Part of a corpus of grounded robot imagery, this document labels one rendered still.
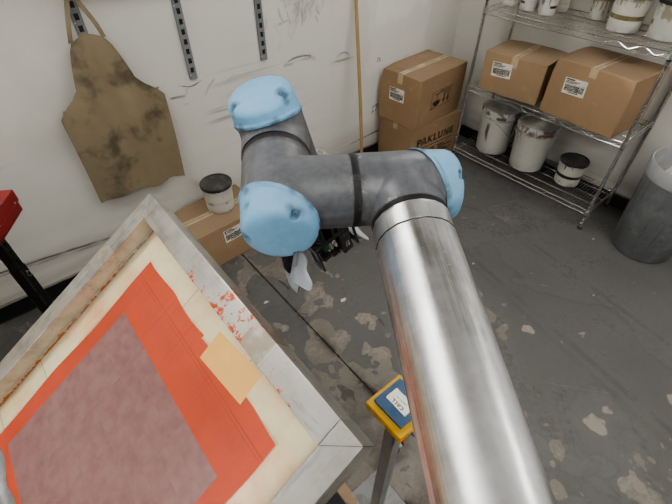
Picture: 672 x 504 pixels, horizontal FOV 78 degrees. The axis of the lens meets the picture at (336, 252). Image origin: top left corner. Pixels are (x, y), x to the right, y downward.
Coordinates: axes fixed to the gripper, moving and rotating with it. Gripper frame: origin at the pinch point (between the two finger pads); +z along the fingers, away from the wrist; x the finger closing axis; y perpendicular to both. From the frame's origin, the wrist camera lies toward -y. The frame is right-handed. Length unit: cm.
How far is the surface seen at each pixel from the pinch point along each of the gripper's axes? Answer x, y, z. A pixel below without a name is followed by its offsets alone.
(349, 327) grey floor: 20, -66, 162
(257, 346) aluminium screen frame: -17.4, 10.9, -11.4
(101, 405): -42.1, -6.3, -1.2
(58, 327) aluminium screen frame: -42.8, -25.3, -2.8
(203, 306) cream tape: -20.3, -3.9, -7.0
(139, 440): -38.9, 3.9, -2.1
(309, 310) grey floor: 10, -91, 159
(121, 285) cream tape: -29.7, -22.1, -4.5
